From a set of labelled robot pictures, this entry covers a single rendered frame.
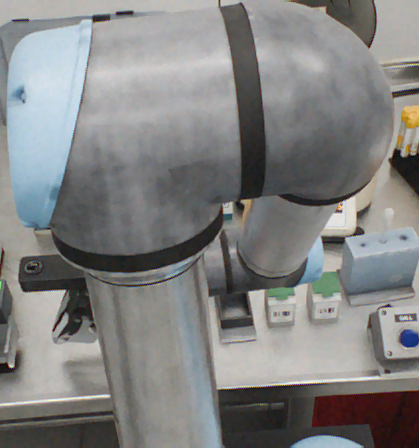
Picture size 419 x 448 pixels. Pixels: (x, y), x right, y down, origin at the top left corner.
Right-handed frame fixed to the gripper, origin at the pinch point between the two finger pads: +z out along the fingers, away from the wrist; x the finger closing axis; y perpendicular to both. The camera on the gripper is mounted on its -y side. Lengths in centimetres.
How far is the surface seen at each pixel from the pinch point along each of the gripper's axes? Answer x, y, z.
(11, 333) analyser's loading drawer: 0.4, -5.7, 2.4
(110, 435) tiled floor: 33, 42, 82
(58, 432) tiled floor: 35, 29, 89
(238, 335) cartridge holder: -0.3, 25.2, -10.8
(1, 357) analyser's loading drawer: -2.8, -6.2, 4.3
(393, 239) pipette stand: 9, 41, -30
